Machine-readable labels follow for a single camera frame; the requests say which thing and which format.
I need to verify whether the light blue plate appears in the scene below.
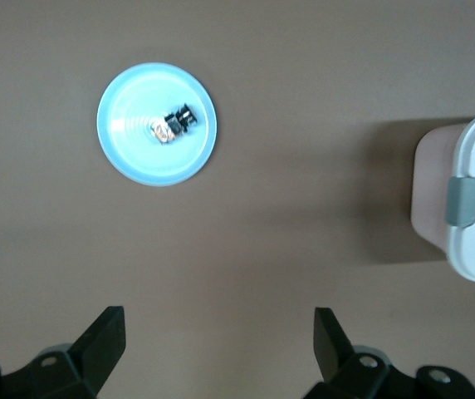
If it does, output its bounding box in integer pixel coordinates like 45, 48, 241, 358
95, 62, 218, 188

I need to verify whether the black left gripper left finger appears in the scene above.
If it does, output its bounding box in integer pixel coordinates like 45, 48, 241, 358
0, 306, 127, 399

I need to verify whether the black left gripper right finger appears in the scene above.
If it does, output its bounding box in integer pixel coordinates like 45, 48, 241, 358
312, 307, 475, 399

